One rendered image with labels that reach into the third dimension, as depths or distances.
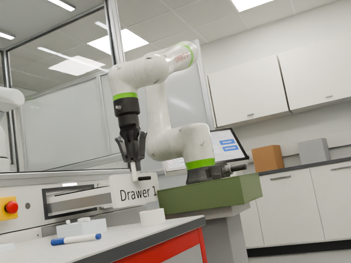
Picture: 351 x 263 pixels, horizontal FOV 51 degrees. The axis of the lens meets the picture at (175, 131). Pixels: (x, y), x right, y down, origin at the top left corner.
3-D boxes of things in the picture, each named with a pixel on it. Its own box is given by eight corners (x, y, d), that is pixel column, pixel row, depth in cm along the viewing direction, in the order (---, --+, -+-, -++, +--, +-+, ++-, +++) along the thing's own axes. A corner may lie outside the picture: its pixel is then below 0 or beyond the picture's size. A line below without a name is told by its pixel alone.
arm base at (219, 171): (252, 173, 153) (248, 158, 154) (240, 175, 139) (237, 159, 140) (195, 183, 164) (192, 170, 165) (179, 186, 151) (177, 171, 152)
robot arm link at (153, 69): (169, 73, 163) (161, 49, 160) (193, 67, 159) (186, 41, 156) (139, 91, 130) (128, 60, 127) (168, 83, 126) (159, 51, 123)
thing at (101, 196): (154, 196, 145) (152, 181, 146) (115, 204, 122) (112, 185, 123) (76, 210, 162) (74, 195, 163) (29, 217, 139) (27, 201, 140)
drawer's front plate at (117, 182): (161, 200, 145) (156, 171, 147) (117, 208, 120) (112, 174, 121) (157, 200, 146) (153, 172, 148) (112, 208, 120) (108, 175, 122)
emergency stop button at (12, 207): (20, 212, 116) (19, 199, 117) (9, 214, 113) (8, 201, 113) (13, 213, 118) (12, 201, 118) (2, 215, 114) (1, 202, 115)
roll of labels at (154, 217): (137, 227, 103) (135, 213, 104) (146, 224, 110) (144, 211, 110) (161, 224, 101) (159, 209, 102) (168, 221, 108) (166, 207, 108)
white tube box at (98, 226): (107, 231, 108) (105, 218, 108) (83, 237, 101) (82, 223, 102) (81, 234, 115) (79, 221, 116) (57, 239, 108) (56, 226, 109)
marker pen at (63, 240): (102, 239, 87) (101, 231, 87) (98, 240, 86) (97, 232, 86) (55, 244, 92) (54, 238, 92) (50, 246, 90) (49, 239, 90)
